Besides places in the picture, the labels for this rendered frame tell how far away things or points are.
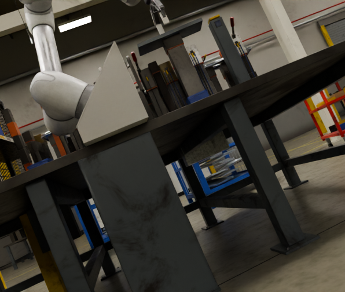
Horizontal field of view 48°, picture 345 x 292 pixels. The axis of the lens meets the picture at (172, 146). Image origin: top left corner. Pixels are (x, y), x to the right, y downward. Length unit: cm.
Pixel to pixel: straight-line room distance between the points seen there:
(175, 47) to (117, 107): 74
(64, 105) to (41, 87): 11
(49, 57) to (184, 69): 68
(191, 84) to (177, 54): 18
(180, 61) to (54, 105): 75
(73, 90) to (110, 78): 21
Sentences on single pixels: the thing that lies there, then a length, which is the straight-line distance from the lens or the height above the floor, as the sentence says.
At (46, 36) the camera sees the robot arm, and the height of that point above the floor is 136.
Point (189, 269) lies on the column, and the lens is 151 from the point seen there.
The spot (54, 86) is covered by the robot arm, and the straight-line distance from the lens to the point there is 163.
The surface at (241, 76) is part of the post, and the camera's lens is 208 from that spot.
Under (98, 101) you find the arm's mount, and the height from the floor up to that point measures 83.
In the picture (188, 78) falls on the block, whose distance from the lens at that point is 204.
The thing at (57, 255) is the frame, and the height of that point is 37.
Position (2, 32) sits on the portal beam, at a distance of 603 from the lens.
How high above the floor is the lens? 45
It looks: 5 degrees up
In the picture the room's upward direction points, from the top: 24 degrees counter-clockwise
